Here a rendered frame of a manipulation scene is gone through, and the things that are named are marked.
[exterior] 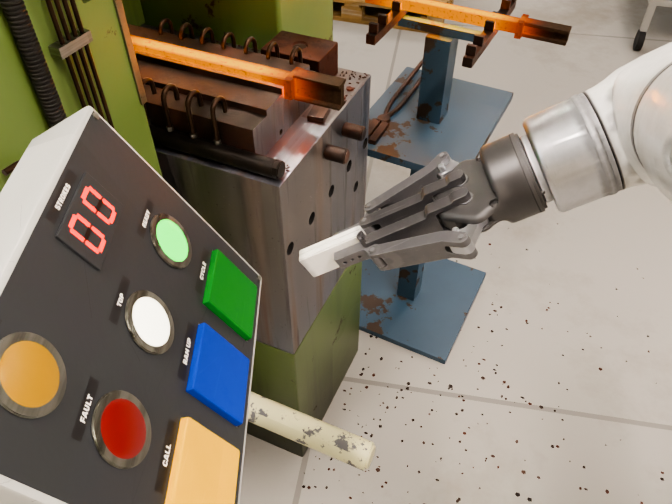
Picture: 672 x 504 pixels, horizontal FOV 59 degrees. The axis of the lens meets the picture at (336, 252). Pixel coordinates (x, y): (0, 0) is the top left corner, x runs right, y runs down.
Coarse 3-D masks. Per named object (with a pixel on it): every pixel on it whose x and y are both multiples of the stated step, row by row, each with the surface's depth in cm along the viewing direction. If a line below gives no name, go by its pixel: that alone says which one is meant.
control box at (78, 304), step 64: (64, 128) 54; (64, 192) 48; (128, 192) 55; (0, 256) 42; (64, 256) 46; (128, 256) 52; (192, 256) 61; (0, 320) 39; (64, 320) 43; (128, 320) 49; (192, 320) 57; (256, 320) 67; (0, 384) 37; (64, 384) 41; (128, 384) 47; (0, 448) 36; (64, 448) 40
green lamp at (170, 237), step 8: (160, 224) 58; (168, 224) 59; (160, 232) 57; (168, 232) 58; (176, 232) 59; (160, 240) 57; (168, 240) 58; (176, 240) 59; (184, 240) 60; (168, 248) 57; (176, 248) 58; (184, 248) 59; (168, 256) 57; (176, 256) 58; (184, 256) 59
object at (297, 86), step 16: (144, 48) 104; (160, 48) 104; (176, 48) 104; (208, 64) 101; (224, 64) 100; (240, 64) 100; (256, 64) 100; (272, 80) 97; (288, 80) 95; (304, 80) 96; (320, 80) 94; (336, 80) 94; (288, 96) 97; (304, 96) 98; (320, 96) 96; (336, 96) 95
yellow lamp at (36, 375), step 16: (16, 352) 39; (32, 352) 40; (48, 352) 41; (0, 368) 37; (16, 368) 38; (32, 368) 39; (48, 368) 40; (16, 384) 38; (32, 384) 39; (48, 384) 40; (16, 400) 37; (32, 400) 38; (48, 400) 39
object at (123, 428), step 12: (108, 408) 44; (120, 408) 45; (132, 408) 46; (108, 420) 43; (120, 420) 44; (132, 420) 45; (108, 432) 43; (120, 432) 44; (132, 432) 45; (144, 432) 46; (108, 444) 42; (120, 444) 43; (132, 444) 44; (120, 456) 43; (132, 456) 44
